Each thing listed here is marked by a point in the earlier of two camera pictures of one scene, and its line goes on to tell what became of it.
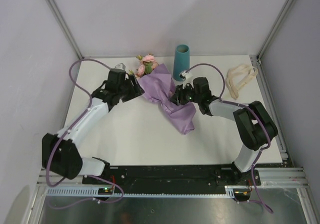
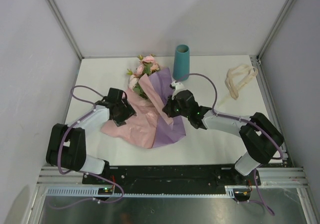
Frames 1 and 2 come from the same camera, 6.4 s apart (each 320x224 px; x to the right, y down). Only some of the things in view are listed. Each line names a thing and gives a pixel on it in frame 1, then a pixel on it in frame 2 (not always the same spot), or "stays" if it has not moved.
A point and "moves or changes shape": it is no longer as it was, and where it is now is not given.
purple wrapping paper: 159,88 moves or changes shape
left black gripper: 136,89 → 128,112
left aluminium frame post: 60,19 stays
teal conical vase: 181,61 stays
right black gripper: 180,93 → 168,108
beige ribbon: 234,91 stays
